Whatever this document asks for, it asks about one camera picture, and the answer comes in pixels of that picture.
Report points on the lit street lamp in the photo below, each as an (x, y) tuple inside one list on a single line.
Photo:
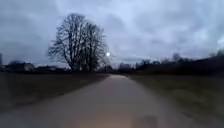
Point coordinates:
[(108, 54)]

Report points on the dark building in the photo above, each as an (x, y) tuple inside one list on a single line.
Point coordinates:
[(124, 67)]

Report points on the broad bare tree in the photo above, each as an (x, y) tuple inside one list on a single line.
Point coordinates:
[(93, 53), (72, 50)]

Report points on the grey paved path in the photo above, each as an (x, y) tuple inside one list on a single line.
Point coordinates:
[(110, 103)]

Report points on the dark row of trees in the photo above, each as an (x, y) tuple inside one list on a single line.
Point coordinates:
[(186, 66)]

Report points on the dry grass field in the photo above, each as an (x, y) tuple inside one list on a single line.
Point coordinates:
[(186, 93)]

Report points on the dark grass field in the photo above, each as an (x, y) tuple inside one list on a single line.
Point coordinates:
[(33, 88)]

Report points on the pale building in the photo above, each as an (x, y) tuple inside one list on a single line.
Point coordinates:
[(20, 67)]

